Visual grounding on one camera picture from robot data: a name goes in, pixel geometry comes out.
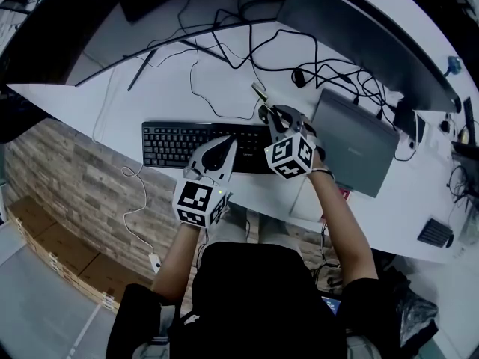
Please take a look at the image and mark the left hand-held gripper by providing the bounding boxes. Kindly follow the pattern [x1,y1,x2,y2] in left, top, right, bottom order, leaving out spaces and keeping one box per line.
[171,134,240,228]

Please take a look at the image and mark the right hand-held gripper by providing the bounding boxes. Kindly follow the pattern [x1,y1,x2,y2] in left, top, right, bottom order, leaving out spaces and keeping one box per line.
[264,105,323,181]

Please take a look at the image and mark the small metal tool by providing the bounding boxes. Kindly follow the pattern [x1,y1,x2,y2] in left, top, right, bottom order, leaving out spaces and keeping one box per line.
[250,82,280,123]

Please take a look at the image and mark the person's left forearm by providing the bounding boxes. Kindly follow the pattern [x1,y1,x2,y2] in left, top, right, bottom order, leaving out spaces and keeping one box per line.
[151,222,201,306]

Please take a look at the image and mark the person's right forearm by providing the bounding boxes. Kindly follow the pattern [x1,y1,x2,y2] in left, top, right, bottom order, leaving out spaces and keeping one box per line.
[306,172,379,287]

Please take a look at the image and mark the person's right hand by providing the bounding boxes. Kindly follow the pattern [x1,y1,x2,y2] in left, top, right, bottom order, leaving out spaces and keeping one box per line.
[311,144,327,170]

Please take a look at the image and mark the person's light grey trousers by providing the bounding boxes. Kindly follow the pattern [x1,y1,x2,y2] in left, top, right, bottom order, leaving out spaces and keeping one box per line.
[215,206,300,254]

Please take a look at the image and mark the grey laptop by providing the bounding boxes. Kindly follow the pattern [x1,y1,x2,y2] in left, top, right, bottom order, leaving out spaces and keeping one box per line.
[309,87,401,200]

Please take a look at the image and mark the wide grey monitor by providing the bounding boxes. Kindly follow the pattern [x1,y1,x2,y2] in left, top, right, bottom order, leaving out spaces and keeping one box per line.
[275,0,464,114]

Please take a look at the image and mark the small white power strip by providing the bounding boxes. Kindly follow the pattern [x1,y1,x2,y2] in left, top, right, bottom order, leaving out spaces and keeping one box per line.
[147,251,162,275]

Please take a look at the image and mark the black docking box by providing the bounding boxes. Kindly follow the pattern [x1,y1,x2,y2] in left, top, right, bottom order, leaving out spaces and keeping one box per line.
[391,100,427,142]

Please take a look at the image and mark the person's black shirt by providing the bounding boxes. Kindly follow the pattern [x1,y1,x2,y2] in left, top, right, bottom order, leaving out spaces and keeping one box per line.
[108,243,401,359]

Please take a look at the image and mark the row of cardboard boxes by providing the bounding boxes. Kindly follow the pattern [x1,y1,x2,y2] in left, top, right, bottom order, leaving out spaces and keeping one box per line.
[6,195,158,313]

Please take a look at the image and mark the clear water bottle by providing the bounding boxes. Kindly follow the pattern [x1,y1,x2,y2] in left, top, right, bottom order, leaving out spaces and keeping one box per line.
[446,54,463,77]

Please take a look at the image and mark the blue card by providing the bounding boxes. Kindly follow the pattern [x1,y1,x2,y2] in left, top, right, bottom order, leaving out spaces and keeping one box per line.
[320,296,343,316]

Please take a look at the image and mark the curved black monitor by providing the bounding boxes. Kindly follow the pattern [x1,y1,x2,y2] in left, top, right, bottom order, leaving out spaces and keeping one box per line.
[0,0,280,92]

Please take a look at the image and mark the black chair with plastic cover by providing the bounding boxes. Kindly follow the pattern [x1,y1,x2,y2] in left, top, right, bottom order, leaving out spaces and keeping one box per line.
[385,267,439,351]

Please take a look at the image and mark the thin black bracelet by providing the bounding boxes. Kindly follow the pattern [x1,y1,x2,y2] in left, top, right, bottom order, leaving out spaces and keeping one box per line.
[309,165,335,181]

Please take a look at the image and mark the thin white cable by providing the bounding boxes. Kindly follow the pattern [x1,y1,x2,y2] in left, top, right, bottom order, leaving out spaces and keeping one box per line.
[121,165,156,256]

